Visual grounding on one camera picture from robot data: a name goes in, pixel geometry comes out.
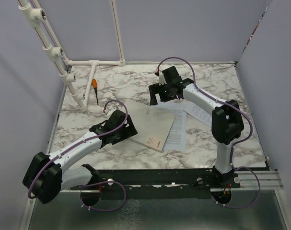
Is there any grey black file folder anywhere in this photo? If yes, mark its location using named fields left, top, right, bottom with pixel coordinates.
left=125, top=99, right=175, bottom=152

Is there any white pvc pipe frame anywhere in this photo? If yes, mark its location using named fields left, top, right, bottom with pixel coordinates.
left=17, top=0, right=126, bottom=111

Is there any printed paper sheet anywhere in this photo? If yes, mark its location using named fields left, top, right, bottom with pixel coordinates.
left=155, top=103, right=186, bottom=152
left=184, top=102, right=211, bottom=127

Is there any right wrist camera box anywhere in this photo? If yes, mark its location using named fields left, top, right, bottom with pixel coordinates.
left=155, top=72, right=166, bottom=85

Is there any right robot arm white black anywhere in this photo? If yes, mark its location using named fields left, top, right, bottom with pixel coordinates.
left=149, top=66, right=244, bottom=187

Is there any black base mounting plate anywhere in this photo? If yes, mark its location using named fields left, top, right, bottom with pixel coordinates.
left=48, top=164, right=240, bottom=201

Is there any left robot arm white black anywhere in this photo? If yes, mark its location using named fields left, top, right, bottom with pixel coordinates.
left=23, top=110, right=138, bottom=204

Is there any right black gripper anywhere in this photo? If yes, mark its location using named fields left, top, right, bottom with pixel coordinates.
left=149, top=81, right=177, bottom=105

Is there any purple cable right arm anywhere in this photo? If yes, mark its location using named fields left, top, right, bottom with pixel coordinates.
left=157, top=57, right=261, bottom=208

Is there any orange handle screwdriver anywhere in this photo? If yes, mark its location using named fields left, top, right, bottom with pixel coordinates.
left=92, top=79, right=99, bottom=105

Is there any aluminium rail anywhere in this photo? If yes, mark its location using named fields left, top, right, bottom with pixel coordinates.
left=233, top=171, right=284, bottom=190

